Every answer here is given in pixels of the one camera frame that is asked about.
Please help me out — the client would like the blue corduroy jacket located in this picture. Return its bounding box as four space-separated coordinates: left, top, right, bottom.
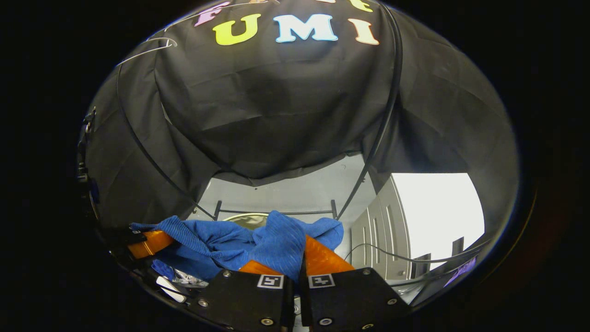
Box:
129 210 345 283

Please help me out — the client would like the white plastic hanger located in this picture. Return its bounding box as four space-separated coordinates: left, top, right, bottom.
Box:
116 37 178 67

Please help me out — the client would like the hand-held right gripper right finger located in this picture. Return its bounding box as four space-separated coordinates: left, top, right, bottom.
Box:
299 234 412 332

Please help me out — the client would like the black backdrop cloth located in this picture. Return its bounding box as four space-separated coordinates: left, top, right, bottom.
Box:
83 0 520 231

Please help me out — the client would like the black metal clothes rack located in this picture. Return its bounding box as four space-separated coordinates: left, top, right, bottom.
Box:
115 2 404 221

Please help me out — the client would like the black floor cable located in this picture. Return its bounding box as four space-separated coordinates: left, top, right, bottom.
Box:
343 242 489 266

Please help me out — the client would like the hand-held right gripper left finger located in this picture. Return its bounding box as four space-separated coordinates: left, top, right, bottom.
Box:
187 260 295 332

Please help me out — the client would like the white cabinet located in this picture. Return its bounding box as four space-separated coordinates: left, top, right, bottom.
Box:
349 173 485 283

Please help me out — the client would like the small white object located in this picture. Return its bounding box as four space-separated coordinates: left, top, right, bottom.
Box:
156 276 187 303

